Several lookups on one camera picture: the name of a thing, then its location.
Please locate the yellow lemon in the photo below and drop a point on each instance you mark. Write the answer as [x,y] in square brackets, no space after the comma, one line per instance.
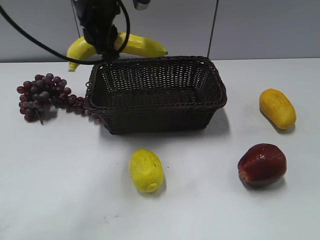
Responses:
[146,171]

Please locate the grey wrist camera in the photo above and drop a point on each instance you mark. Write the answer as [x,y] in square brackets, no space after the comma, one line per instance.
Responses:
[141,4]

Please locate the orange yellow mango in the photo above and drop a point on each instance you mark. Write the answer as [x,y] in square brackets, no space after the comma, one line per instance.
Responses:
[277,108]

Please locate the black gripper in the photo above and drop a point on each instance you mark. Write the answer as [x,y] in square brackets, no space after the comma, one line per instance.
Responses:
[96,18]

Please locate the dark woven basket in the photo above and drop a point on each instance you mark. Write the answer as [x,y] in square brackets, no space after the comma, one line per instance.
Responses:
[154,95]

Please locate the purple grape bunch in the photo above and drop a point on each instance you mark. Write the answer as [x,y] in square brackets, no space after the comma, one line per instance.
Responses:
[37,97]

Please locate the dark red apple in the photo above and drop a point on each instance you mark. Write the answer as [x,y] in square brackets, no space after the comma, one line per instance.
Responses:
[263,164]

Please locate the yellow banana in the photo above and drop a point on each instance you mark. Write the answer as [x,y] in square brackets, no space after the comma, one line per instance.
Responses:
[136,45]

